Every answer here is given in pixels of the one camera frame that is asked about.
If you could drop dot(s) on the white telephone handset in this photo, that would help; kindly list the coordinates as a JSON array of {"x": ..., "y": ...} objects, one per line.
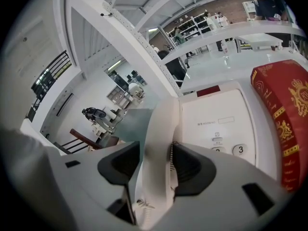
[{"x": 158, "y": 129}]

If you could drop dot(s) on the dark wooden railing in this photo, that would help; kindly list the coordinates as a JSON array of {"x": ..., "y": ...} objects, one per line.
[{"x": 81, "y": 142}]

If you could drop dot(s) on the black metal railing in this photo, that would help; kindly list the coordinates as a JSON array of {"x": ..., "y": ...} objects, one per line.
[{"x": 50, "y": 76}]

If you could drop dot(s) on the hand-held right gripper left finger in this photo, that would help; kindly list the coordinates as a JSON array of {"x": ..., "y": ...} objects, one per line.
[{"x": 84, "y": 177}]

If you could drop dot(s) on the red box with gold print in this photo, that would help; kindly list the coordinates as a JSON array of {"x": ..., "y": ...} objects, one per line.
[{"x": 288, "y": 119}]

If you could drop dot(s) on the white shelving unit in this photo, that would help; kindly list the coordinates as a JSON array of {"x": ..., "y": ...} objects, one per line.
[{"x": 190, "y": 29}]

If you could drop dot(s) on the long white counter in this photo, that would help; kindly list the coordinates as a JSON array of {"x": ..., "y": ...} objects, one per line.
[{"x": 240, "y": 29}]

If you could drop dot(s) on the white perforated rack post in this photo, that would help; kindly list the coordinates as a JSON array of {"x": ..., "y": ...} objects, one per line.
[{"x": 142, "y": 41}]

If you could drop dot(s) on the small white table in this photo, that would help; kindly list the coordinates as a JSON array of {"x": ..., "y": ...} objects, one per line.
[{"x": 261, "y": 40}]

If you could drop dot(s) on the white cubby shelf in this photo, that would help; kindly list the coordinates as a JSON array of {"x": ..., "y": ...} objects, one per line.
[{"x": 118, "y": 96}]

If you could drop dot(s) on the white telephone base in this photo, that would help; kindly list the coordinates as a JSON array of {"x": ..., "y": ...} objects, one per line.
[{"x": 216, "y": 114}]

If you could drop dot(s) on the frosted glass panel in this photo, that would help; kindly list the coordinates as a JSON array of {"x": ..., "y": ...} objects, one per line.
[{"x": 134, "y": 126}]

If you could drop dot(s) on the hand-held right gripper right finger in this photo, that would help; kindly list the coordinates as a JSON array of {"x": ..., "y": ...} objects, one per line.
[{"x": 216, "y": 201}]

